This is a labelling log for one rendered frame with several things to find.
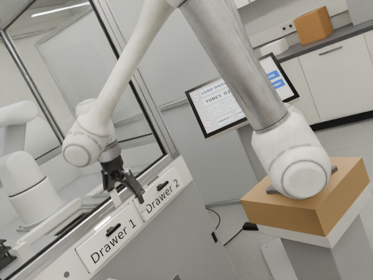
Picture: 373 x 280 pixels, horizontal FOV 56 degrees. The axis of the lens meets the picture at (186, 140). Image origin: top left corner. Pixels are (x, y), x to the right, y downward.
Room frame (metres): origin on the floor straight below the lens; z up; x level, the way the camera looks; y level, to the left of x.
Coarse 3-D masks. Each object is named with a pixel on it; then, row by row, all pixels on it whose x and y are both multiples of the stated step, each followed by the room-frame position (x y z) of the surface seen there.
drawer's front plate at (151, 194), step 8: (168, 176) 1.57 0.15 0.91; (176, 176) 1.61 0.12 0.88; (152, 184) 1.50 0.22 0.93; (168, 184) 1.56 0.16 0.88; (176, 184) 1.59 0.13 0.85; (152, 192) 1.48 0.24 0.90; (160, 192) 1.51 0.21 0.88; (168, 192) 1.54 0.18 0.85; (176, 192) 1.57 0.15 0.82; (144, 200) 1.44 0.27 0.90; (152, 200) 1.47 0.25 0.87; (160, 200) 1.50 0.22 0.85; (168, 200) 1.53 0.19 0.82; (152, 208) 1.45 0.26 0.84; (144, 216) 1.41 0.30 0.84
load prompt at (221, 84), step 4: (212, 84) 1.89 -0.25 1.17; (216, 84) 1.88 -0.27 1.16; (220, 84) 1.87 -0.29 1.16; (224, 84) 1.87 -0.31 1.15; (204, 88) 1.89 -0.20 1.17; (208, 88) 1.88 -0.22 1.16; (212, 88) 1.88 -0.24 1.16; (216, 88) 1.87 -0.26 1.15; (220, 88) 1.86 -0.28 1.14; (200, 92) 1.89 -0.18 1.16; (204, 92) 1.88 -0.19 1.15; (208, 92) 1.87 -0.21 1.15; (212, 92) 1.86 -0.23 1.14; (200, 96) 1.87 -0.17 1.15; (204, 96) 1.86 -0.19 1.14
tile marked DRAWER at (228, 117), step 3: (225, 114) 1.76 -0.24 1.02; (228, 114) 1.76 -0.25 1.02; (231, 114) 1.75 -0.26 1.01; (219, 117) 1.76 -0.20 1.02; (222, 117) 1.76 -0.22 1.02; (225, 117) 1.75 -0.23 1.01; (228, 117) 1.75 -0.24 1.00; (231, 117) 1.74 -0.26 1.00; (234, 117) 1.74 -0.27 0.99; (216, 120) 1.76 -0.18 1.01; (219, 120) 1.76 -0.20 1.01; (222, 120) 1.75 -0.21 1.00; (225, 120) 1.74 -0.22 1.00; (228, 120) 1.74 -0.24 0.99; (231, 120) 1.73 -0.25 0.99; (219, 123) 1.75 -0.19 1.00; (222, 123) 1.74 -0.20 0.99
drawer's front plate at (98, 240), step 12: (120, 216) 1.34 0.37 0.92; (132, 216) 1.38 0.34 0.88; (108, 228) 1.29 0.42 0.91; (120, 228) 1.32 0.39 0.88; (132, 228) 1.36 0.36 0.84; (96, 240) 1.24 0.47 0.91; (108, 240) 1.27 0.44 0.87; (120, 240) 1.31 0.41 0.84; (84, 252) 1.20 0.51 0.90; (108, 252) 1.25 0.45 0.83; (84, 264) 1.19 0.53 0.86; (96, 264) 1.21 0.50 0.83
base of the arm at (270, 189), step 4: (332, 164) 1.06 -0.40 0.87; (332, 168) 1.04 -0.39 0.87; (336, 168) 1.04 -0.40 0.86; (332, 172) 1.04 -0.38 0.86; (268, 188) 1.10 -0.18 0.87; (272, 188) 1.08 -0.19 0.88; (268, 192) 1.09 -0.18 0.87; (272, 192) 1.08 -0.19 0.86; (276, 192) 1.07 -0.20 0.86; (312, 196) 0.96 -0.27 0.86
